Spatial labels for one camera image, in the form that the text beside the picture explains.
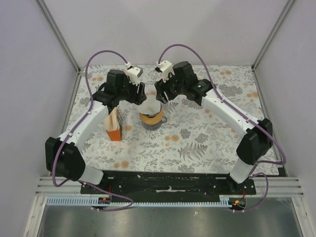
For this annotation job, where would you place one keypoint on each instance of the beige paper coffee filter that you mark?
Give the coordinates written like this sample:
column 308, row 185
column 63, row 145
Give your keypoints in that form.
column 151, row 106

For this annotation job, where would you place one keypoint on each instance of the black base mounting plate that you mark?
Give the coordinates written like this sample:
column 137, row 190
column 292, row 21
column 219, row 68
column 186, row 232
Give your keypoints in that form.
column 127, row 183

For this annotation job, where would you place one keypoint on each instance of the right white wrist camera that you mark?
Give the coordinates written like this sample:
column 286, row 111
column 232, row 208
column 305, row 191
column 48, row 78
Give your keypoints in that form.
column 166, row 69

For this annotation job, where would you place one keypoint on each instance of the coffee filter paper box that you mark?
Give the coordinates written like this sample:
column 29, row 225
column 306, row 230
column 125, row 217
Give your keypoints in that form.
column 113, row 125

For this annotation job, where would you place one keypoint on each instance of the wooden dripper ring holder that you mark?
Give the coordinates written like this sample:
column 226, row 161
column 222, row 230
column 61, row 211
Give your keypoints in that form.
column 151, row 120

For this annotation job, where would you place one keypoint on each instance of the right aluminium corner post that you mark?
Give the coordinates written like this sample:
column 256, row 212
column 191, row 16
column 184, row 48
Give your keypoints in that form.
column 273, row 33

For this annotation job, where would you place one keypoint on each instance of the glass measuring pitcher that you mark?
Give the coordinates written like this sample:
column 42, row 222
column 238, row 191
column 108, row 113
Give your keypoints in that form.
column 156, row 126

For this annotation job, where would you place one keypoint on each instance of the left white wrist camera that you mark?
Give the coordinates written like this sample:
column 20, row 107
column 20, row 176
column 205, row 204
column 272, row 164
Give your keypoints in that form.
column 133, row 73

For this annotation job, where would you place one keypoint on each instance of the floral patterned table mat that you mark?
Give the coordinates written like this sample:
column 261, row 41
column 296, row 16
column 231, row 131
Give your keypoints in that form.
column 193, row 139

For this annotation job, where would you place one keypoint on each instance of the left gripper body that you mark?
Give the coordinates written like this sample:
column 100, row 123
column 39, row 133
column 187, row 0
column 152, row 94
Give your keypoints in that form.
column 131, row 94

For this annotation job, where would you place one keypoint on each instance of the left aluminium corner post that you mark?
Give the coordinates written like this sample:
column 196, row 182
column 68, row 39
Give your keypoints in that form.
column 58, row 34

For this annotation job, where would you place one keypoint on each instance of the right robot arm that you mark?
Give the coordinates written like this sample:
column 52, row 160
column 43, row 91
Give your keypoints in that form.
column 256, row 135

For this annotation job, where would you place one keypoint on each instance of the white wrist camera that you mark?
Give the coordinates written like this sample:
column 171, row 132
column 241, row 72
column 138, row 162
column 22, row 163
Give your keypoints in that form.
column 133, row 73
column 166, row 69

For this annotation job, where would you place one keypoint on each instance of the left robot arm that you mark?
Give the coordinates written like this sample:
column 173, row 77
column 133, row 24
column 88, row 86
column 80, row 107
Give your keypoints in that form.
column 63, row 154

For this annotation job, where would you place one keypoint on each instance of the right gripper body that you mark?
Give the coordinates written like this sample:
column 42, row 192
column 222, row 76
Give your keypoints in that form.
column 171, row 87

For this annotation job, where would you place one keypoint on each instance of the aluminium frame rail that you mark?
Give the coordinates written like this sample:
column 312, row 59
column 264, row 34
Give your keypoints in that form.
column 279, row 187

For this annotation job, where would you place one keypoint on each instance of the aluminium corner post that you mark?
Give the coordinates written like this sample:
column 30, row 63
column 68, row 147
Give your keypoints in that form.
column 273, row 33
column 58, row 34

